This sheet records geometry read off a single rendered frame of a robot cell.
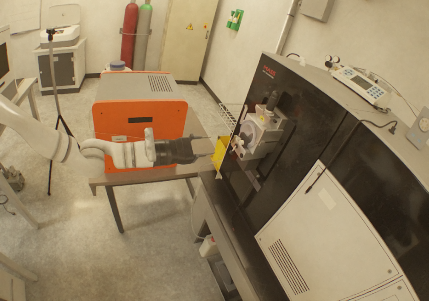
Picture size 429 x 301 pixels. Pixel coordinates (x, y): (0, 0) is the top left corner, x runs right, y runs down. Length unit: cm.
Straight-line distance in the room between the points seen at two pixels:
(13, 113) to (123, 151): 29
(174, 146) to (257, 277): 64
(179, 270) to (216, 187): 79
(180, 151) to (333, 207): 45
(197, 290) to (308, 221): 112
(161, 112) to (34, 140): 58
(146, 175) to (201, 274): 90
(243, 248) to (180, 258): 79
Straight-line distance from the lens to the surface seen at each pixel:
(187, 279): 158
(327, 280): 69
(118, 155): 52
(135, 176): 108
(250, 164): 72
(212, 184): 106
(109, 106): 85
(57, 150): 48
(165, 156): 53
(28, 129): 45
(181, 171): 112
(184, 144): 56
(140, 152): 52
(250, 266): 91
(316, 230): 63
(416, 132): 73
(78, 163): 51
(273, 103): 60
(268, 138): 63
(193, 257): 163
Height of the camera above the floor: 154
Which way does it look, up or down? 36 degrees down
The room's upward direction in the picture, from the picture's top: 17 degrees clockwise
